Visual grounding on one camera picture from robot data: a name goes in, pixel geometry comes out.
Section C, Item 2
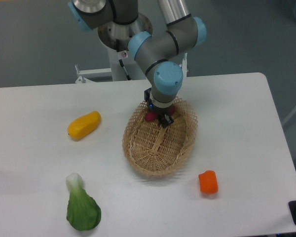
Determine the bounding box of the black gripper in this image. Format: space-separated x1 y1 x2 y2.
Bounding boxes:
144 89 174 128

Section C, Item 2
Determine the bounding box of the purple sweet potato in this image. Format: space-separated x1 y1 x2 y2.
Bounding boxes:
145 106 176 122

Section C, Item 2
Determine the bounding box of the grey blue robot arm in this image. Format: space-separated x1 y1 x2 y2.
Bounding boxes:
68 0 207 127

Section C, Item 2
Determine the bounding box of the woven wicker basket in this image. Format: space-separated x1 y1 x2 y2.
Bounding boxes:
122 98 198 177

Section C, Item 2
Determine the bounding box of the yellow mango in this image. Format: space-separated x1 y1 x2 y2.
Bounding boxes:
67 111 101 140

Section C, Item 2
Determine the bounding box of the green bok choy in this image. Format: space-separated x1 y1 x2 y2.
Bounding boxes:
66 173 101 231

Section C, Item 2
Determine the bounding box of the black cable on pedestal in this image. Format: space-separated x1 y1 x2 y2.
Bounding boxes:
115 39 133 81

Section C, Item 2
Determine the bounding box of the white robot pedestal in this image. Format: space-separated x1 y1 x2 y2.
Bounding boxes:
98 13 153 81

